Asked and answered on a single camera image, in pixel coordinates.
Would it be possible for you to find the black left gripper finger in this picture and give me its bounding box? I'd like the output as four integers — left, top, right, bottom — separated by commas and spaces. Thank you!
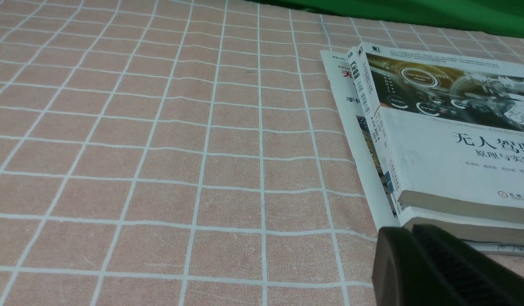
372, 225, 524, 306

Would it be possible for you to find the white middle book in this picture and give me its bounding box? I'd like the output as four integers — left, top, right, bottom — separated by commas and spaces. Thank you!
347, 47, 524, 247

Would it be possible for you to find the white self-driving top book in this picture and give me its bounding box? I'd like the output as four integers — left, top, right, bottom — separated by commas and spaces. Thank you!
357, 41, 524, 226

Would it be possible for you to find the white bottom book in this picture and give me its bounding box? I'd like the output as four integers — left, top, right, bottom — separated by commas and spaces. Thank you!
320, 50, 524, 257

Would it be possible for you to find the green backdrop cloth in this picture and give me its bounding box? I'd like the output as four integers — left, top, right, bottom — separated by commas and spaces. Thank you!
263, 0, 524, 38

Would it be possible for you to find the pink checkered tablecloth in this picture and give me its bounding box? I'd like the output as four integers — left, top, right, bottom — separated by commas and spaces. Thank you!
0, 0, 524, 306

